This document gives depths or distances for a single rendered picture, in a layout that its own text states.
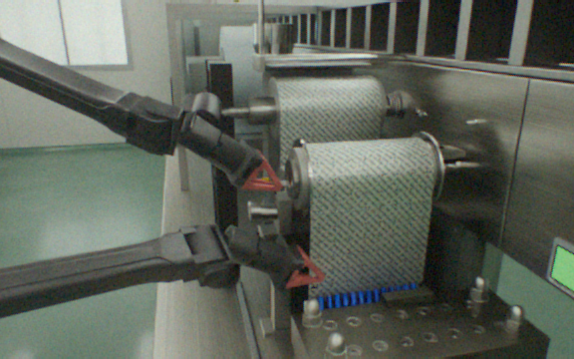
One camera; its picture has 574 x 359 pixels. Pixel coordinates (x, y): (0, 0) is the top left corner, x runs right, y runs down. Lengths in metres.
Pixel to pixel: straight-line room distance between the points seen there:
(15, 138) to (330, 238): 6.12
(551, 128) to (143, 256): 0.62
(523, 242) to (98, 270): 0.65
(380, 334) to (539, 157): 0.38
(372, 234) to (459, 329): 0.21
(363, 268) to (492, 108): 0.37
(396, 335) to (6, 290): 0.57
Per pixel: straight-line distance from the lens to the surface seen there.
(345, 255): 0.84
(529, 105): 0.79
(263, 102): 1.00
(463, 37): 0.95
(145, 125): 0.75
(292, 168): 0.78
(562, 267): 0.77
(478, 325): 0.86
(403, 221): 0.85
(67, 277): 0.63
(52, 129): 6.58
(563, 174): 0.75
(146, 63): 6.27
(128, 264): 0.65
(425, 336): 0.82
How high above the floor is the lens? 1.51
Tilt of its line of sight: 19 degrees down
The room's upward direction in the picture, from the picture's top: straight up
